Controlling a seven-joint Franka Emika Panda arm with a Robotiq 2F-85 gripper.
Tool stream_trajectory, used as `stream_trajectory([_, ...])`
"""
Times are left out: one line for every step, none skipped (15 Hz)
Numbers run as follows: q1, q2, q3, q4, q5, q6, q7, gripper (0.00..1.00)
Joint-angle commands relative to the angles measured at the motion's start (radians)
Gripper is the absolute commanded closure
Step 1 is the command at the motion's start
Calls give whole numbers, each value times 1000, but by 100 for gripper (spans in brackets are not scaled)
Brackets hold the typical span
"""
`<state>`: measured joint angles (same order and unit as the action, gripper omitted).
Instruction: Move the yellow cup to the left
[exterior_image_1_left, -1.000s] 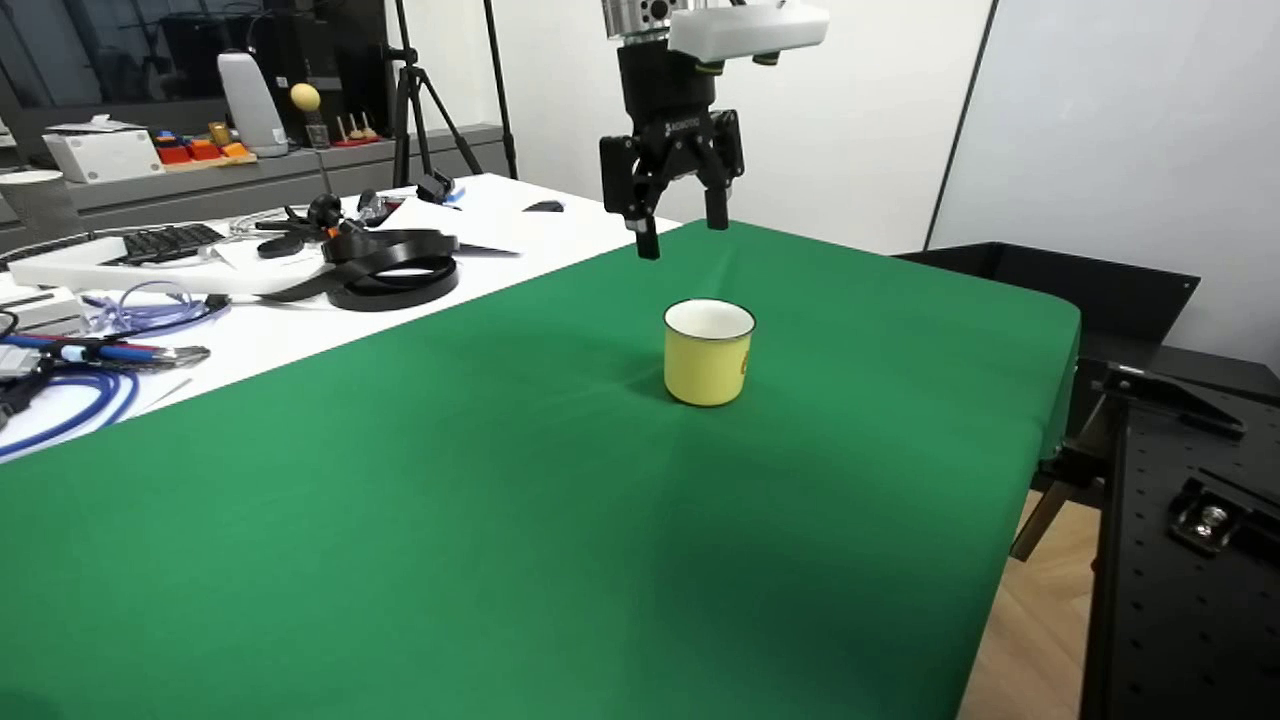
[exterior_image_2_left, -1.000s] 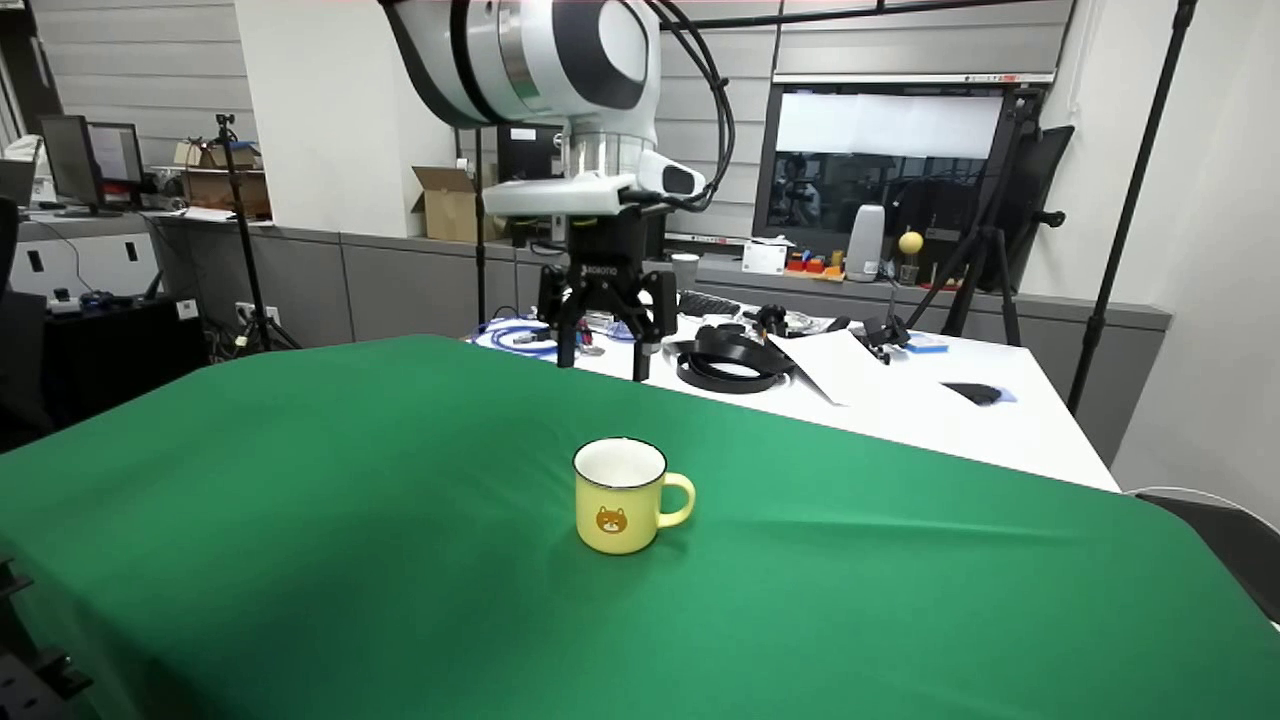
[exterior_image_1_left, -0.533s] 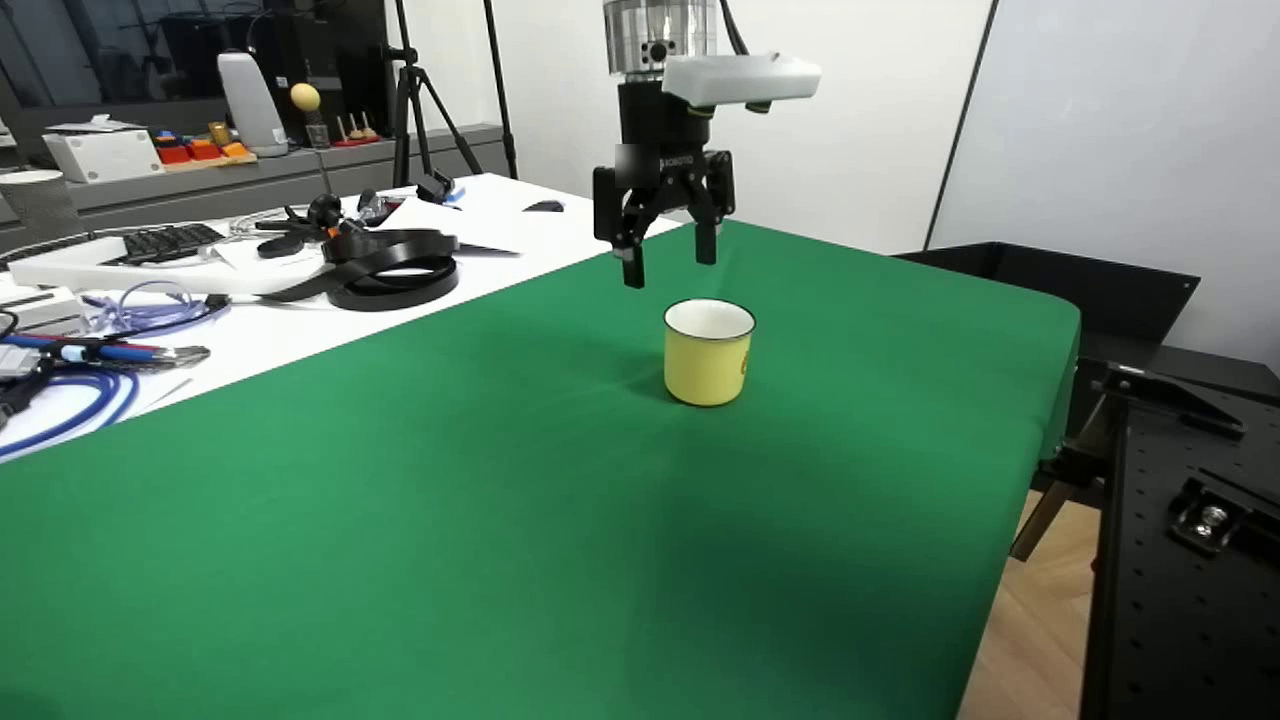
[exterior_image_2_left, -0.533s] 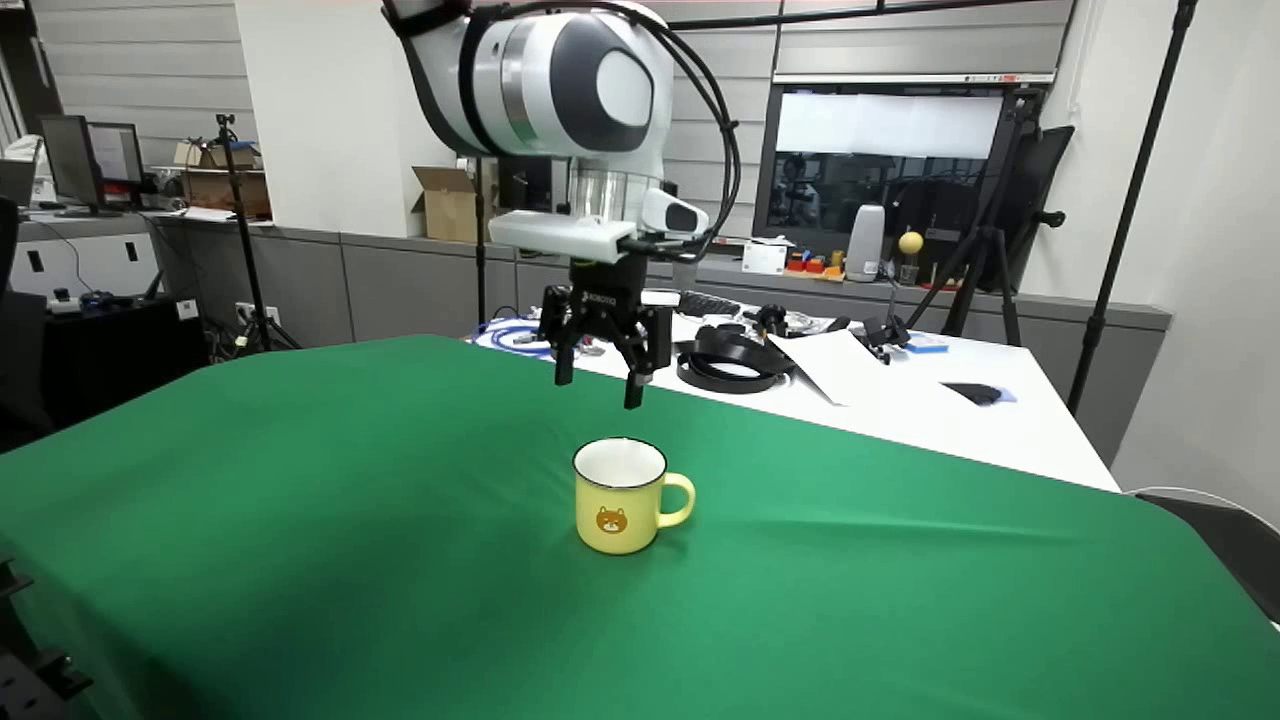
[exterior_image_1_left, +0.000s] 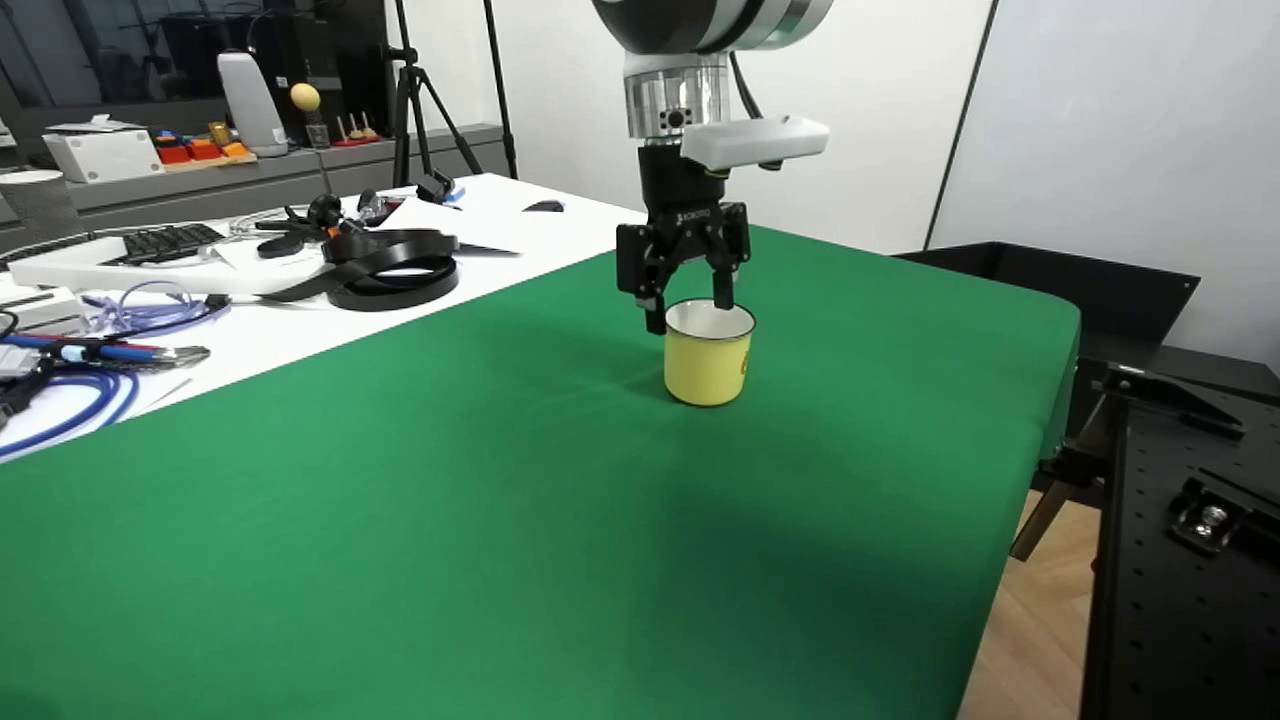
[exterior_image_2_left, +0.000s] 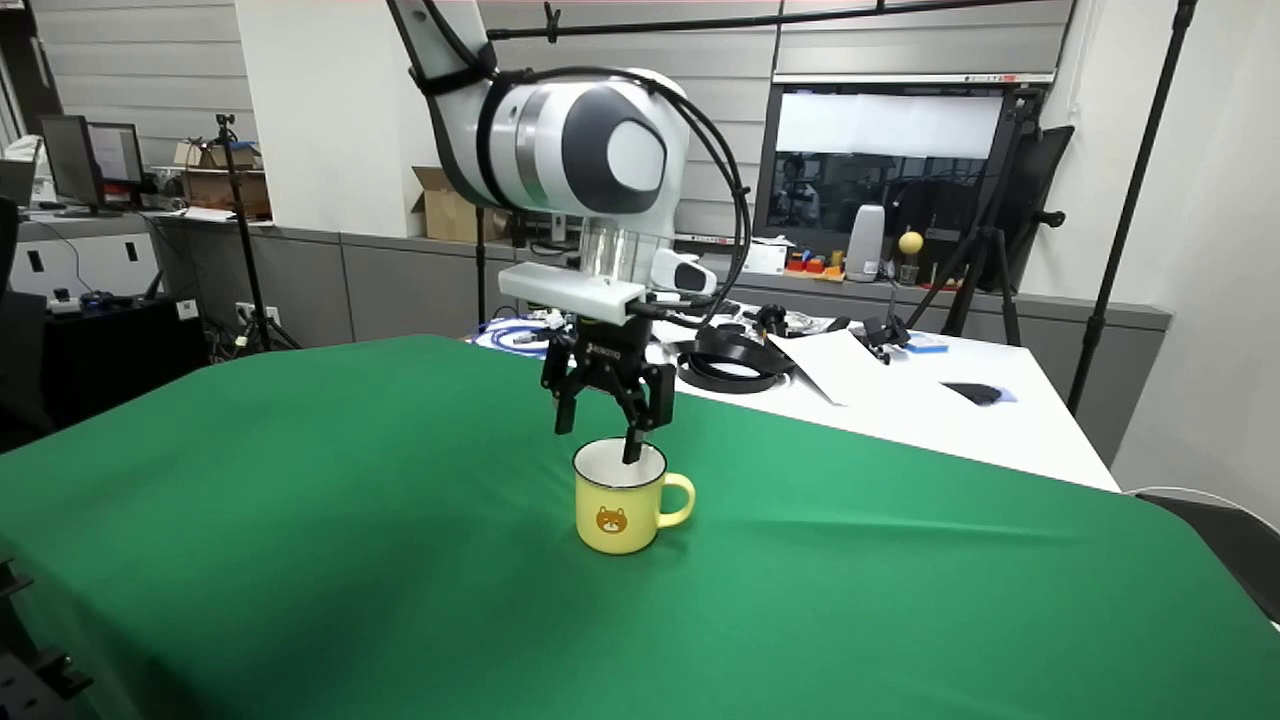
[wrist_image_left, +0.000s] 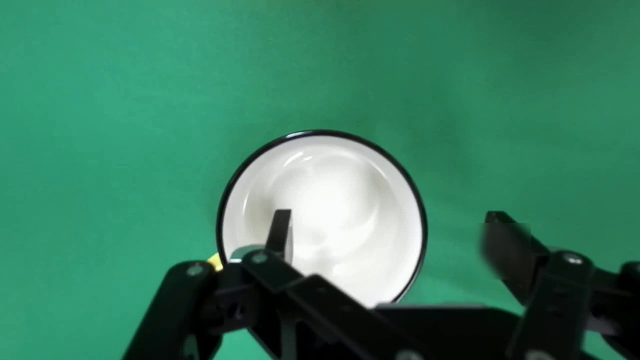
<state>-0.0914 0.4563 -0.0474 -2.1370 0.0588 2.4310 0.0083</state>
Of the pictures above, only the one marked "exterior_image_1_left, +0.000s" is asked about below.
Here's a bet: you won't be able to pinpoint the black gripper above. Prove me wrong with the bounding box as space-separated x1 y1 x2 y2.
611 137 755 340

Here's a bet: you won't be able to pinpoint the yellow ceramic cup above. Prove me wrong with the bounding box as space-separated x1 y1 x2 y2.
660 295 760 412

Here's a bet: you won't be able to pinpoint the black vertical pole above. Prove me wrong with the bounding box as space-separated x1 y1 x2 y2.
480 0 525 185

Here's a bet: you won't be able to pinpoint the small black object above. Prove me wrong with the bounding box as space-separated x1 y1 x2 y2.
411 168 461 207

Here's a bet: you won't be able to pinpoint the thin black slanted pole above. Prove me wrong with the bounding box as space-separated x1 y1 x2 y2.
920 0 998 257

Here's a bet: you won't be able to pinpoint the green table cloth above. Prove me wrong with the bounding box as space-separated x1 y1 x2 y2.
0 215 1082 720

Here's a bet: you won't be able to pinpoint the black hand tool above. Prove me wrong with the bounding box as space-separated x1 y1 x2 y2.
246 192 353 263

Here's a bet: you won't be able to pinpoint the yellow ball on stand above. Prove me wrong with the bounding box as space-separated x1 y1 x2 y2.
284 80 340 205

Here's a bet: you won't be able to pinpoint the grey shelf bench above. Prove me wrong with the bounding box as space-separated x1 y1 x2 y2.
0 122 520 257

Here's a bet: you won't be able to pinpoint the orange toy items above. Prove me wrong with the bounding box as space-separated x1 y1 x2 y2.
149 120 260 171

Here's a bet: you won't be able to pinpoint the black keyboard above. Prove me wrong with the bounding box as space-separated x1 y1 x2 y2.
115 220 230 269

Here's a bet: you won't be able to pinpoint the white box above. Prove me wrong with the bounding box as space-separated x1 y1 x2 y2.
41 115 168 188

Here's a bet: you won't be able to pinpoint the black perforated breadboard table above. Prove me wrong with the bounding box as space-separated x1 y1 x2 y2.
1081 343 1280 720

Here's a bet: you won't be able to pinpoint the small white device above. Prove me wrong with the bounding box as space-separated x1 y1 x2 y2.
0 287 97 343

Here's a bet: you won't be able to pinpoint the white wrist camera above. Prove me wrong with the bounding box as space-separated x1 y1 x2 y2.
677 110 833 175

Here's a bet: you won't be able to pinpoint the black camera tripod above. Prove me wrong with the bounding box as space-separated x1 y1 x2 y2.
384 0 486 188

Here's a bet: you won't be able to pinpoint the blue cable loop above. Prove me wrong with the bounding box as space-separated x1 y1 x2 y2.
84 279 230 340

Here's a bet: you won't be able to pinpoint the blue handled tool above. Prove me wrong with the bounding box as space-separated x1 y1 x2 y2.
0 334 216 383

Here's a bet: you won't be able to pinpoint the black metal clamp mount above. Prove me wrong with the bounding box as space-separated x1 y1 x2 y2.
1162 465 1280 564

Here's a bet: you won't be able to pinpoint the blue cable coil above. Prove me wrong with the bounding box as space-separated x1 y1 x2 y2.
0 368 144 465

